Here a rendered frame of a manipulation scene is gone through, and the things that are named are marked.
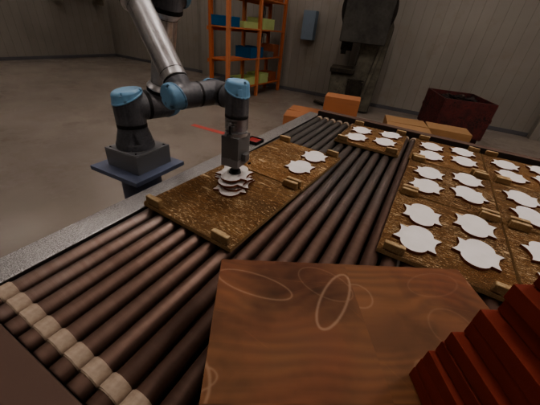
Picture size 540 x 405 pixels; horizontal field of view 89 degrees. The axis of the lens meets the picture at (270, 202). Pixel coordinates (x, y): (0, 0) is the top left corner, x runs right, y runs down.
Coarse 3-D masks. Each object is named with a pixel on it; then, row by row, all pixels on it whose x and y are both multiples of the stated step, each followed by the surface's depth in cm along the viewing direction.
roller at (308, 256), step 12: (372, 156) 144; (372, 168) 134; (360, 180) 118; (348, 192) 108; (348, 204) 102; (336, 216) 93; (324, 228) 87; (312, 240) 83; (324, 240) 83; (312, 252) 77
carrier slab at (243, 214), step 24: (216, 168) 111; (168, 192) 93; (192, 192) 94; (216, 192) 96; (264, 192) 99; (288, 192) 100; (168, 216) 83; (192, 216) 83; (216, 216) 84; (240, 216) 85; (264, 216) 86; (216, 240) 75; (240, 240) 76
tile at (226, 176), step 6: (228, 168) 101; (240, 168) 102; (246, 168) 102; (222, 174) 96; (228, 174) 97; (240, 174) 98; (246, 174) 98; (228, 180) 93; (234, 180) 94; (240, 180) 96; (246, 180) 95
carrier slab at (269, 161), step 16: (272, 144) 140; (288, 144) 142; (256, 160) 121; (272, 160) 123; (288, 160) 125; (304, 160) 126; (336, 160) 130; (272, 176) 110; (304, 176) 113; (320, 176) 117
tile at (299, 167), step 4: (288, 164) 119; (292, 164) 120; (296, 164) 120; (300, 164) 120; (304, 164) 121; (308, 164) 121; (288, 168) 116; (292, 168) 116; (296, 168) 116; (300, 168) 117; (304, 168) 117; (308, 168) 118; (312, 168) 118; (292, 172) 114; (296, 172) 113; (300, 172) 113; (304, 172) 114; (308, 172) 114
